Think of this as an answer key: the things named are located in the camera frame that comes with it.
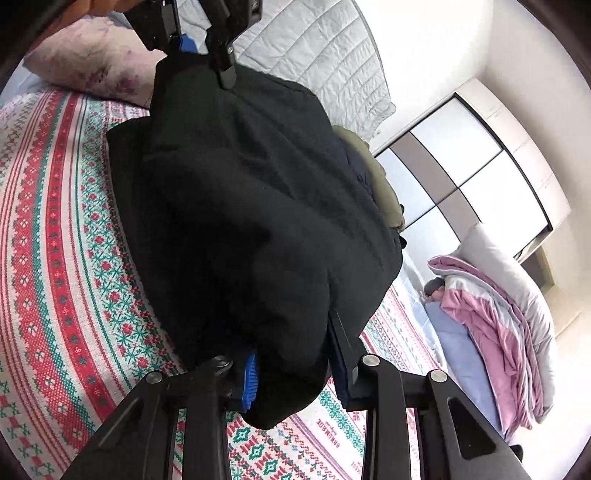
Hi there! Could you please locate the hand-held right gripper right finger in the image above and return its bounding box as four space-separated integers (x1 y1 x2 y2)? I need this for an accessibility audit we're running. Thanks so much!
345 353 532 480

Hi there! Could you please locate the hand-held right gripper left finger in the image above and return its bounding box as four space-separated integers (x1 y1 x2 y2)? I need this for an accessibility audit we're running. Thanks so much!
60 349 259 480

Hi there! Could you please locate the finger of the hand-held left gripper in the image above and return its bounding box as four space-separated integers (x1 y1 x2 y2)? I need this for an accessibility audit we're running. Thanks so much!
201 0 265 90
124 0 198 55

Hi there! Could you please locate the black padded jacket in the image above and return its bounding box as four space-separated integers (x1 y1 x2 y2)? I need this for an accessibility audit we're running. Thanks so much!
106 52 405 431

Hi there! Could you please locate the person's left hand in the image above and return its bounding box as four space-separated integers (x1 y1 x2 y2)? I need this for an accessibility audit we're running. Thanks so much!
88 0 129 16

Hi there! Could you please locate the white quilted blanket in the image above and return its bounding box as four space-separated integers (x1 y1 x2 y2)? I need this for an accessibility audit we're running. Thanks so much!
178 0 398 142

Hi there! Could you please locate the light blue pillow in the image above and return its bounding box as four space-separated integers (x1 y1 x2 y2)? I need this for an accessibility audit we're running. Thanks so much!
422 295 509 440

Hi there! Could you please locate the pink floral pillow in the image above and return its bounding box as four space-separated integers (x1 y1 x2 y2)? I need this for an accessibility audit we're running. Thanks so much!
23 18 170 110

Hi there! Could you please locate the pink blue white comforter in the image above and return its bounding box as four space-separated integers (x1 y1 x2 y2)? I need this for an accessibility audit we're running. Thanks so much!
427 256 555 431

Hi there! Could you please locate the grey white duvet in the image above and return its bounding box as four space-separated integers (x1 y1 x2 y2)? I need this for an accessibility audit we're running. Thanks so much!
455 224 558 411

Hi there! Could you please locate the dark navy garment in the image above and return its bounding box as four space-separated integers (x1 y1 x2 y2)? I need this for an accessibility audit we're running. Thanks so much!
341 136 408 252

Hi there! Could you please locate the olive green garment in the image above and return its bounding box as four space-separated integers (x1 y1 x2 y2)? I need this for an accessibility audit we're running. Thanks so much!
331 124 407 230

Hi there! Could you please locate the beige wooden shelf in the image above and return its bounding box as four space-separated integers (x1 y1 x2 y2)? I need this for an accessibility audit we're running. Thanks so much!
516 239 562 294

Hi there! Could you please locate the white sliding door wardrobe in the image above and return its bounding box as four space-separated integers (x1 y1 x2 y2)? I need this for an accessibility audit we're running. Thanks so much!
373 78 574 260

